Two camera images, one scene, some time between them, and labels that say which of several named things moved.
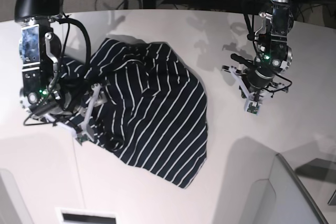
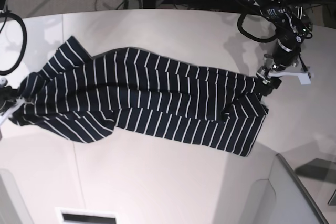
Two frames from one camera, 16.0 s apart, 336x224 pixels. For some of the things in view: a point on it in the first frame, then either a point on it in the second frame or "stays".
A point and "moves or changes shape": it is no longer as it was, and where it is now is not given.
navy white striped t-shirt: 156,111 moves or changes shape
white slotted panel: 71,215 stays
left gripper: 82,98 → 8,95
